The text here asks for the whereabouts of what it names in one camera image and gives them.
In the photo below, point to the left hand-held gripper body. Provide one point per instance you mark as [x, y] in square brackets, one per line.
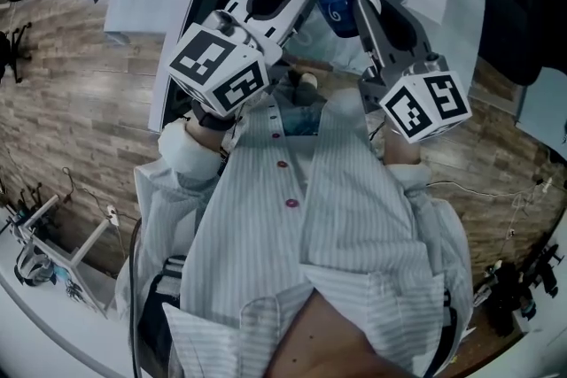
[221, 71]

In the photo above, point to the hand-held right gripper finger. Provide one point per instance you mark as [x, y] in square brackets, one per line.
[370, 35]
[424, 46]

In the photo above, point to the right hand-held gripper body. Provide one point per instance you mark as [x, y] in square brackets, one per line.
[425, 106]

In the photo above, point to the person's right forearm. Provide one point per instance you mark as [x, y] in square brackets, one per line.
[401, 148]

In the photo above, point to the person's left forearm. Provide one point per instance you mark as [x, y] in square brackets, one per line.
[206, 139]

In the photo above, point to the black wrist watch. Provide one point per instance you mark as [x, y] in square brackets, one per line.
[212, 119]

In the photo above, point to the person's shoe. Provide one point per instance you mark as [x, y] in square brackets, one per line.
[303, 86]

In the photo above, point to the person's striped shirt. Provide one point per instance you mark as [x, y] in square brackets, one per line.
[354, 234]

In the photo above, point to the white power strip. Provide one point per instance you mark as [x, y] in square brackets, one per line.
[112, 215]

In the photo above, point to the black chair base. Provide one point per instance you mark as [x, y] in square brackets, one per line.
[13, 53]

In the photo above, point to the light wooden rack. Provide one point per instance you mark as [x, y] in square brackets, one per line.
[84, 248]

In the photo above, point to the black tripod stand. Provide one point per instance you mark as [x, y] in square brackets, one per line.
[26, 203]

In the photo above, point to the black bag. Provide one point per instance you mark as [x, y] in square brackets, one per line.
[161, 314]

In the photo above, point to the person's neck and chest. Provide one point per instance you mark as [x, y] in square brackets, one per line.
[328, 341]

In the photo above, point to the grey headset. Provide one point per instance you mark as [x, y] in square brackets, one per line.
[34, 267]

